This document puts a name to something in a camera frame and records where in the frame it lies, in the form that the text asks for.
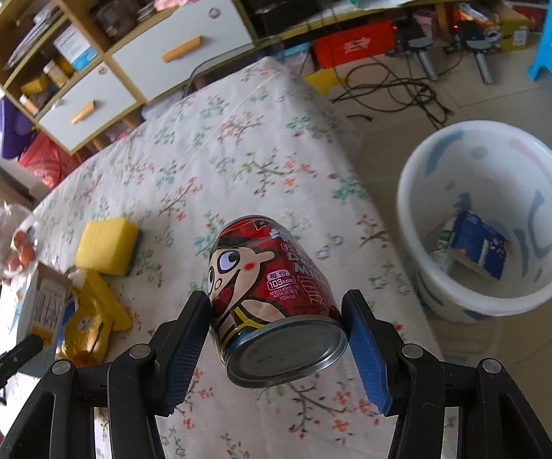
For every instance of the yellow box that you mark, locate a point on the yellow box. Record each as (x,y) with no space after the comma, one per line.
(34,86)

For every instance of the blue and white box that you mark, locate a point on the blue and white box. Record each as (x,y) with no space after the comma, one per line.
(75,48)

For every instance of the green and white carton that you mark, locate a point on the green and white carton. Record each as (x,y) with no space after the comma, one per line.
(443,248)

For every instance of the red bag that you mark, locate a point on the red bag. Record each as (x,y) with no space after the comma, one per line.
(46,160)

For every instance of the yellow snack packet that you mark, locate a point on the yellow snack packet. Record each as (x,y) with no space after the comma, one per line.
(89,315)

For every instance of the red plastic crate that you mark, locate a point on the red plastic crate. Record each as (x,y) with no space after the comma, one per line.
(352,45)

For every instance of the black box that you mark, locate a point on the black box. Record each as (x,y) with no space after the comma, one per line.
(281,5)

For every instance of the blue drink carton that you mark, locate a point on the blue drink carton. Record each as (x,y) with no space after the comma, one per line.
(42,306)
(479,244)

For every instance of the purple hat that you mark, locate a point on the purple hat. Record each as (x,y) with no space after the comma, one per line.
(11,124)

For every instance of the red cartoon drink can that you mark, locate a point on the red cartoon drink can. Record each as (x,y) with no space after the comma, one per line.
(266,287)

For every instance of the wooden shelf cabinet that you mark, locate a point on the wooden shelf cabinet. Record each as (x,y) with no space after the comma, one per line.
(27,14)

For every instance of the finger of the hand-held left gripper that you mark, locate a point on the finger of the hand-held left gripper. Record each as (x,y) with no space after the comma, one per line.
(13,356)

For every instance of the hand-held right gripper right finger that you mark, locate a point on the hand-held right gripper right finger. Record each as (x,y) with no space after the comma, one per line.
(369,354)

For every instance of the yellow jar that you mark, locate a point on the yellow jar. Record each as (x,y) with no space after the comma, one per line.
(58,74)

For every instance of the white plastic bucket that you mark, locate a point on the white plastic bucket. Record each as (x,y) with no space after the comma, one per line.
(496,162)

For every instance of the glass jar with wooden lid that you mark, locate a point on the glass jar with wooden lid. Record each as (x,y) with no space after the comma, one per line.
(3,229)

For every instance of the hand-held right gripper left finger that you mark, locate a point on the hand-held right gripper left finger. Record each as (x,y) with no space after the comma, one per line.
(185,349)

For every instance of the yellow sponge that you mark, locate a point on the yellow sponge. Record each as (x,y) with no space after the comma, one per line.
(104,244)

